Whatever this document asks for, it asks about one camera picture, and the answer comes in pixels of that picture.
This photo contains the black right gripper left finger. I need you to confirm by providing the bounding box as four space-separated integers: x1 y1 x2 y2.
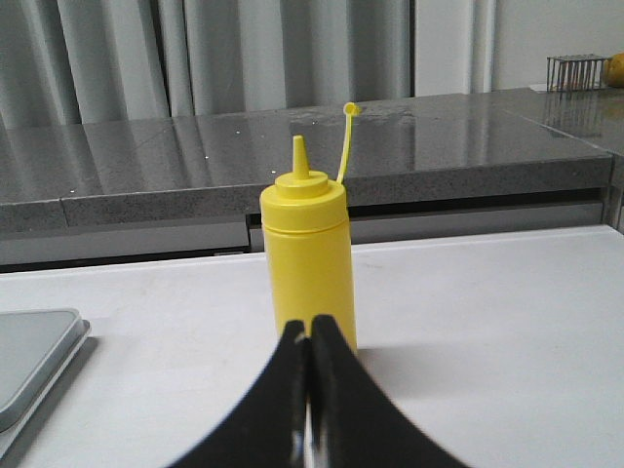
172 320 309 467

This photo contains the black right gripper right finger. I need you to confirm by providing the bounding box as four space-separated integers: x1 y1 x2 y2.
310 315 464 467

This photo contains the yellow squeeze bottle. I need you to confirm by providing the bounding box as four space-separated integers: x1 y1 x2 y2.
259 102 361 351

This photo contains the silver digital kitchen scale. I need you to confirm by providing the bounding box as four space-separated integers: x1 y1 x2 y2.
1 309 91 432

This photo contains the grey stone counter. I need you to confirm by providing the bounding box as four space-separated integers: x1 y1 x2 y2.
1 89 623 272

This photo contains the grey curtain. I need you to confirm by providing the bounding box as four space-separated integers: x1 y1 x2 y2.
1 1 496 129

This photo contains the yellow fruit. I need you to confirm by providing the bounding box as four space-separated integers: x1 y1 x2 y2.
604 53 624 88

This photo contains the wire rack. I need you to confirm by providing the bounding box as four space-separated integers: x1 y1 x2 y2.
546 54 608 93

